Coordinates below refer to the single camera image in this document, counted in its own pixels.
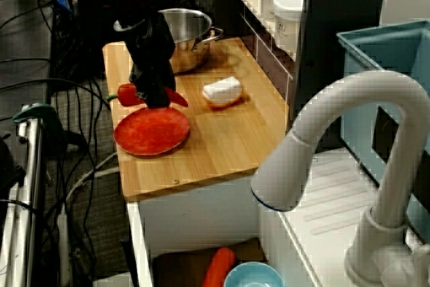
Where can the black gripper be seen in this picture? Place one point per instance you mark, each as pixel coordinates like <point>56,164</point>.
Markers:
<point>151,55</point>

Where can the long red pepper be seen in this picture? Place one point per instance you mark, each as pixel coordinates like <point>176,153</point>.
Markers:
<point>126,95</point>

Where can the white topped bread piece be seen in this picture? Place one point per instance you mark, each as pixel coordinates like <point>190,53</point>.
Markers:
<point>221,92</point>

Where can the orange round plate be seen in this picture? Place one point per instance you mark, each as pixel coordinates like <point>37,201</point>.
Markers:
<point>151,135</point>

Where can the stainless steel pot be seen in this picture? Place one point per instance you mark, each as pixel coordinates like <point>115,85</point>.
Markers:
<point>188,31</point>

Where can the black computer case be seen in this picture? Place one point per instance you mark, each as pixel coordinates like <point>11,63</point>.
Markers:
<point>94,48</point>

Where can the green clamp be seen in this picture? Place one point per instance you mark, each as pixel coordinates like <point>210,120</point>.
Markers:
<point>33,114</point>

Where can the beige tiled shelf ledge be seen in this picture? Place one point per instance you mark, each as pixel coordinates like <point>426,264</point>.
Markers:
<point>248,1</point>

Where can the orange toy carrot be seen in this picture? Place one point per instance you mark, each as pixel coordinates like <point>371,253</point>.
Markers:
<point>218,267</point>

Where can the dark grey upright panel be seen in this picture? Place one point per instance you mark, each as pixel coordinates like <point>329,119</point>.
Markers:
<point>336,31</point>

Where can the white toy sink unit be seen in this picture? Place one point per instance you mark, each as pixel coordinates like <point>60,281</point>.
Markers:
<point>336,179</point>

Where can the light blue bowl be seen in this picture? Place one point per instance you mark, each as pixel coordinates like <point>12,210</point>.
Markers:
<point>252,277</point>

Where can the light blue plastic bin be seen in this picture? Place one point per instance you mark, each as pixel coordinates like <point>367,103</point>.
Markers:
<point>363,62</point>

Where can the grey toy faucet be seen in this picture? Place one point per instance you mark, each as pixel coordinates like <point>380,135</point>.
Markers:
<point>369,85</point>

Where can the silver aluminium frame rail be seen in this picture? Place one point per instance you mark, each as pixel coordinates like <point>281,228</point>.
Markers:
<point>32,183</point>

